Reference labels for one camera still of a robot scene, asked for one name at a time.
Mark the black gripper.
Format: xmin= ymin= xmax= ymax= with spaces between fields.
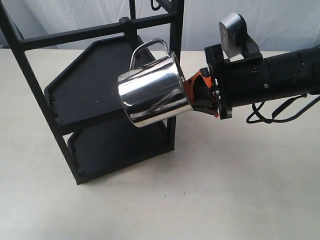
xmin=183 ymin=44 xmax=269 ymax=120

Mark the stainless steel mug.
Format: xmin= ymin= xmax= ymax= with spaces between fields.
xmin=117 ymin=38 xmax=193 ymax=128

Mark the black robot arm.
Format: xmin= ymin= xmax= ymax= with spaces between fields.
xmin=183 ymin=44 xmax=320 ymax=124

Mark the black metal shelf rack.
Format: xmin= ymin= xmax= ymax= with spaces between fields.
xmin=0 ymin=0 xmax=185 ymax=185

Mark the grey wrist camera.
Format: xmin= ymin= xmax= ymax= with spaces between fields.
xmin=219 ymin=12 xmax=262 ymax=59

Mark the black cable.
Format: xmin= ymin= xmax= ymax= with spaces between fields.
xmin=246 ymin=93 xmax=320 ymax=125

